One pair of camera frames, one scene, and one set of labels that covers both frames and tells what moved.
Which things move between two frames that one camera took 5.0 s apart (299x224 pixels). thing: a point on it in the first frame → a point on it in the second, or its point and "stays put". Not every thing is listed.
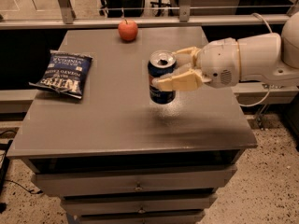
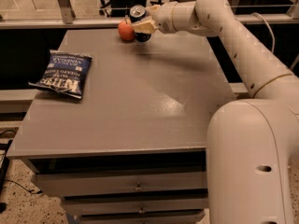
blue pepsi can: [160, 63] → [137, 11]
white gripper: [218, 62] → [163, 16]
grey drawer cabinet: [114, 156] stays put
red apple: [128, 30] stays put
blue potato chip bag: [65, 74] stays put
